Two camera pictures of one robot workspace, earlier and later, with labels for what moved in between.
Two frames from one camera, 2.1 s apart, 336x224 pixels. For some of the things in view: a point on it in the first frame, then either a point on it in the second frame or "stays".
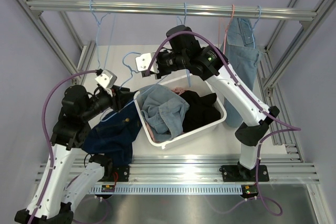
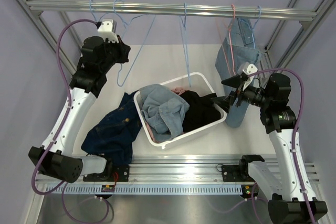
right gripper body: (165, 64) → (254, 95)
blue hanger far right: (251, 27) stays
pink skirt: (177, 90) stays
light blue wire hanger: (91, 4) stays
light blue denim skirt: (163, 111) stays
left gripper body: (115, 104) → (115, 52)
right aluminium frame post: (268, 75) stays
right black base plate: (237, 173) stays
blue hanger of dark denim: (132, 71) → (143, 42)
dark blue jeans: (114, 136) stays
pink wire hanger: (225, 33) → (230, 39)
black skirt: (201, 111) stays
